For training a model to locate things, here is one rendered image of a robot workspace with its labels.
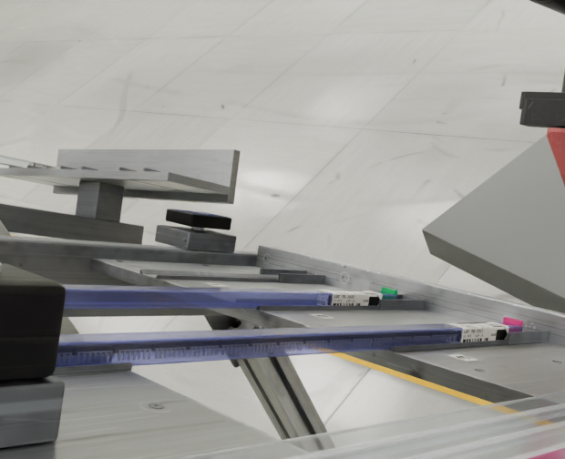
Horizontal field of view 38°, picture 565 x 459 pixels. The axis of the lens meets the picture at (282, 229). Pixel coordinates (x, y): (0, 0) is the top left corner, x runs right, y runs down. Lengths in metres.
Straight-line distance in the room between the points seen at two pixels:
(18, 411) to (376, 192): 1.98
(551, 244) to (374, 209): 1.26
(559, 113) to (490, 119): 1.70
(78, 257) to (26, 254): 0.05
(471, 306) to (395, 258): 1.29
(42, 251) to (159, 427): 0.41
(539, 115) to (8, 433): 0.50
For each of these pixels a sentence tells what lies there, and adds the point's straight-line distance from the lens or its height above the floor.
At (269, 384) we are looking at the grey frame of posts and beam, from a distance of 0.90.
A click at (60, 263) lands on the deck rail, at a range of 0.68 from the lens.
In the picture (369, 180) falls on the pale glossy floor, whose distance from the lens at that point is 2.25.
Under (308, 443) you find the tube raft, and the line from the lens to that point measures 0.24.
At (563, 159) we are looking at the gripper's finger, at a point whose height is 0.81.
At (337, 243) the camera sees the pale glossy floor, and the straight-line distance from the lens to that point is 2.06.
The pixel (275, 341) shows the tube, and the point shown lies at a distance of 0.40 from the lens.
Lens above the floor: 1.17
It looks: 32 degrees down
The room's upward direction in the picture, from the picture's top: 25 degrees counter-clockwise
